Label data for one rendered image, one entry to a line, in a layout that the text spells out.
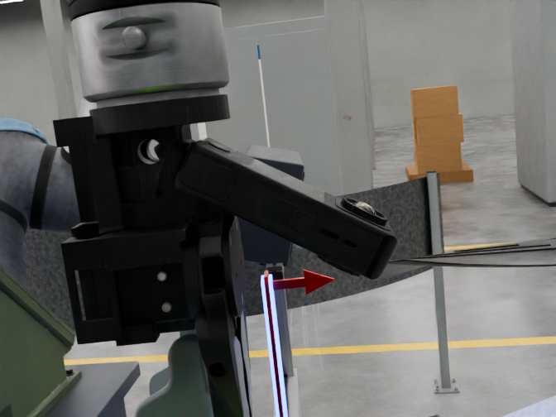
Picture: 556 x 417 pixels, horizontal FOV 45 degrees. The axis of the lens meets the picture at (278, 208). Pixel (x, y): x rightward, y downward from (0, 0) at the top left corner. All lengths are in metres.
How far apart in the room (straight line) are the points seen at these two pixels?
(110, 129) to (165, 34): 0.05
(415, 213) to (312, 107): 3.99
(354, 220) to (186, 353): 0.11
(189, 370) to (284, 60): 6.41
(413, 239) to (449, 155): 6.05
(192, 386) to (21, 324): 0.51
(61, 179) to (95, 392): 0.28
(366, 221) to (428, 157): 8.49
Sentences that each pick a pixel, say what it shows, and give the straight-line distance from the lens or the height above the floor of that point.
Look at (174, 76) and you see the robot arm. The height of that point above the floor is 1.37.
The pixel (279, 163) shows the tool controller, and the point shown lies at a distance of 1.18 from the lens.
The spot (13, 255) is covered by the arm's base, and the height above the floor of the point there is 1.20.
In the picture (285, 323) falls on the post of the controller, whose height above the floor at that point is 0.96.
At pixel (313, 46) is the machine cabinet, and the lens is 6.70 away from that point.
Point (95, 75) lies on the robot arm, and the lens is 0.33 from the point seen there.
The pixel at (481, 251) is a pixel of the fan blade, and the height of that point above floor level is 1.19.
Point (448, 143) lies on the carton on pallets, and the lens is 8.81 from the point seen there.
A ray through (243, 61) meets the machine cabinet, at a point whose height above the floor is 1.71.
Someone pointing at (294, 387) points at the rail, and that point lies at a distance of 1.18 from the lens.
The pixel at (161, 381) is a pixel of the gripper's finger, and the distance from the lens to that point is 0.41.
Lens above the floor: 1.35
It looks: 10 degrees down
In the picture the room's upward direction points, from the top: 6 degrees counter-clockwise
